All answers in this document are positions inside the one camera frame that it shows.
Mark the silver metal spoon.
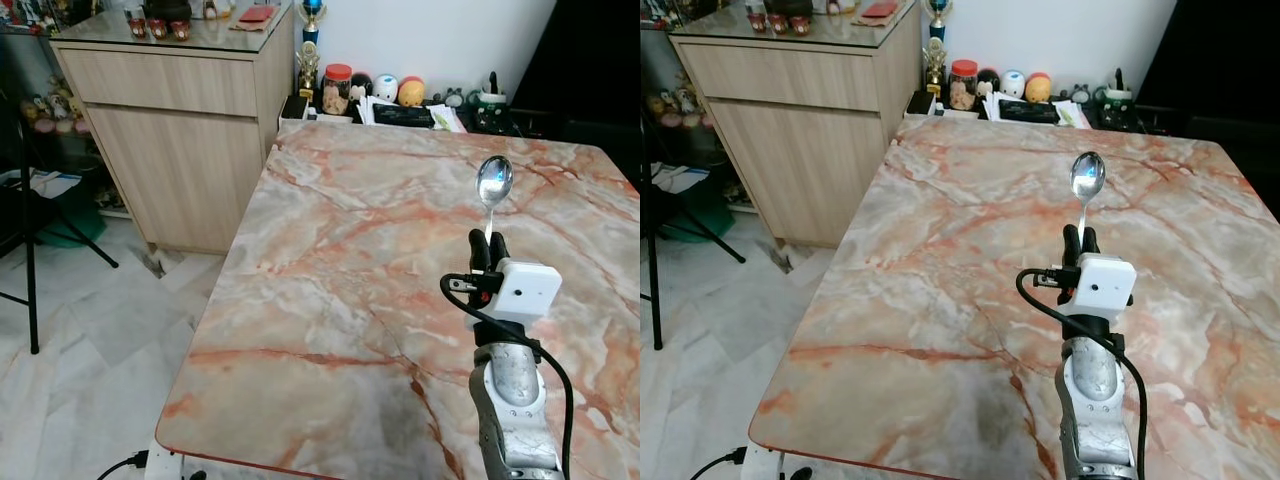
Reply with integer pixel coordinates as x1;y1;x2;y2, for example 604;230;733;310
476;155;515;241
1070;151;1107;239

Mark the green mug with utensils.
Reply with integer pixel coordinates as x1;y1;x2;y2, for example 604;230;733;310
1099;67;1135;129
474;70;510;133

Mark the flat black box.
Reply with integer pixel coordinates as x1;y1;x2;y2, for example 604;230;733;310
997;99;1062;125
371;103;437;129

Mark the black tripod stand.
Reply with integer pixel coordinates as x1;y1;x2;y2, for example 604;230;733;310
641;120;747;352
0;90;120;356

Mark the red-lidded snack jar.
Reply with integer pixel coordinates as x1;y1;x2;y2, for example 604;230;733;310
321;63;354;117
949;59;980;111

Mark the black television screen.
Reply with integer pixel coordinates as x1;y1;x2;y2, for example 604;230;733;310
1134;0;1280;116
509;0;641;113

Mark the small gold trophy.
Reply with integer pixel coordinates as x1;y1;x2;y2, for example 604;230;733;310
923;40;948;94
296;44;322;98

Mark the blue-topped trophy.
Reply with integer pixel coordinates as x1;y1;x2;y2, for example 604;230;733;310
298;0;328;47
924;0;953;43

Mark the light wooden drawer cabinet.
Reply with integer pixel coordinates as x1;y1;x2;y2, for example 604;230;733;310
667;4;924;250
49;8;297;257

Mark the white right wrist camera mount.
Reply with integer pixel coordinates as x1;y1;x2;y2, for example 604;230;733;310
493;259;563;327
1060;253;1138;323

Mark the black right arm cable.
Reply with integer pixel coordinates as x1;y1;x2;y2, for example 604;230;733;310
1015;267;1150;480
440;272;576;480

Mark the black power plug cable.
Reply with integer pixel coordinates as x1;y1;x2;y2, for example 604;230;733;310
95;450;151;480
688;446;747;480

